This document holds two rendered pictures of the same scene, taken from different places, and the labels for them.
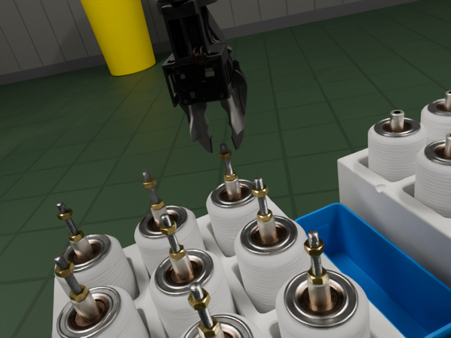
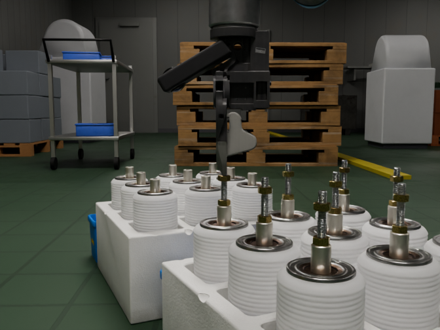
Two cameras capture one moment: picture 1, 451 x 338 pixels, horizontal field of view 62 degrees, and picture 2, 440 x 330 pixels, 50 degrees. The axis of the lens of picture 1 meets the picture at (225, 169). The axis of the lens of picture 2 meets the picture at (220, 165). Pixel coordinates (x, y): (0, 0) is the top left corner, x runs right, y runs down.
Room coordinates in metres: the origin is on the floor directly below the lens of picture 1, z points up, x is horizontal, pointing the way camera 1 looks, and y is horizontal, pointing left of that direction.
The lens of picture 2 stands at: (0.64, 0.69, 0.43)
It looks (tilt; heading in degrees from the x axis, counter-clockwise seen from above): 7 degrees down; 258
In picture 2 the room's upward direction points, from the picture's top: straight up
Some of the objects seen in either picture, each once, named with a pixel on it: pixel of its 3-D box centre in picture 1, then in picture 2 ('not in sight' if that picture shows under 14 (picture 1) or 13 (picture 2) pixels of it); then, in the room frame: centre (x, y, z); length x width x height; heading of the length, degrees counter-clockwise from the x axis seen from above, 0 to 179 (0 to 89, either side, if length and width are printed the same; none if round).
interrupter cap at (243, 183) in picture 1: (234, 193); (224, 224); (0.49, 0.00, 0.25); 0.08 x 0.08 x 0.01
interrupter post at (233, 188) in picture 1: (233, 186); (224, 215); (0.49, 0.00, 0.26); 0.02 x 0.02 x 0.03
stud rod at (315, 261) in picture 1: (315, 261); (344, 181); (0.27, -0.06, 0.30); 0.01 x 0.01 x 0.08
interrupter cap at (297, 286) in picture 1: (320, 297); (342, 209); (0.27, -0.06, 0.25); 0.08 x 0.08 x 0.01
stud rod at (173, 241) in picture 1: (172, 241); (335, 198); (0.35, 0.08, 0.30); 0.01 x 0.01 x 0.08
